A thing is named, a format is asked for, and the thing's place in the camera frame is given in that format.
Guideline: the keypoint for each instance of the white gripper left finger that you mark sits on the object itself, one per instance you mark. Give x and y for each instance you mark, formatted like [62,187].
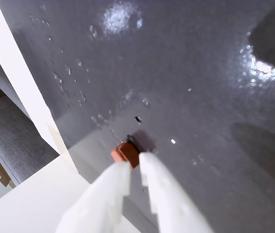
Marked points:
[103,199]

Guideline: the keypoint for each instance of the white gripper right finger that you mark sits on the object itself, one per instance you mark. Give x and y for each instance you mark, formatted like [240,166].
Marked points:
[169,201]

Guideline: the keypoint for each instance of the red cube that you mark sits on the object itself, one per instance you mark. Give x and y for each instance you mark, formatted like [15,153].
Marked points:
[127,153]

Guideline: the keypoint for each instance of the grey fabric sofa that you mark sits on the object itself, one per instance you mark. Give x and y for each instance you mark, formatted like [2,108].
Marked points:
[8,126]

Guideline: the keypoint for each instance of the black table mat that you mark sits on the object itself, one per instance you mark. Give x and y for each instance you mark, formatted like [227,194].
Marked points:
[176,72]

